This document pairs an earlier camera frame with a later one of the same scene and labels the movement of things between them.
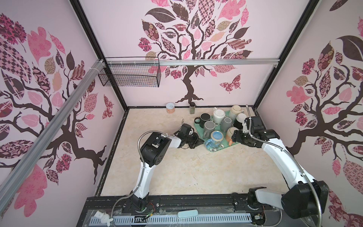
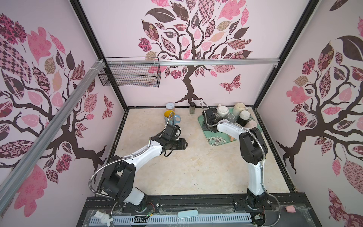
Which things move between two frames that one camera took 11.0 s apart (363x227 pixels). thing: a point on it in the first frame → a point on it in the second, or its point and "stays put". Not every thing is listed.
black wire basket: (131, 72) stays put
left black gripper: (196, 140) → (181, 146)
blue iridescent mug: (214, 143) → (177, 118)
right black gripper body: (243, 137) → (205, 126)
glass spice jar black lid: (192, 108) stays put
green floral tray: (217, 131) → (230, 111)
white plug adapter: (104, 218) stays put
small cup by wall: (170, 108) stays put
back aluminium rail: (245, 62) stays put
